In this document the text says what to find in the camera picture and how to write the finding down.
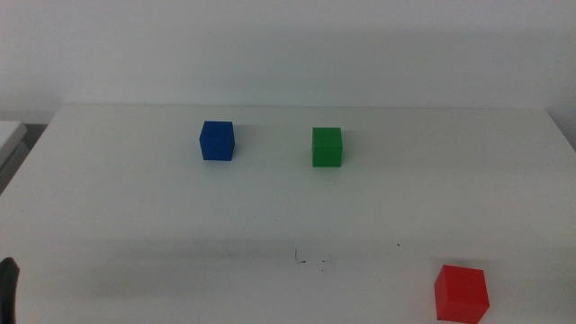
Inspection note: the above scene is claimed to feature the blue cube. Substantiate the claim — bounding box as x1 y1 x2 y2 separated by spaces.
199 120 236 162

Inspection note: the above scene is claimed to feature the green cube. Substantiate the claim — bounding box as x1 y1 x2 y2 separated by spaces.
311 127 344 168

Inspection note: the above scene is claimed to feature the red cube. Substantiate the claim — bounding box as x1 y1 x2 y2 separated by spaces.
433 264 491 324

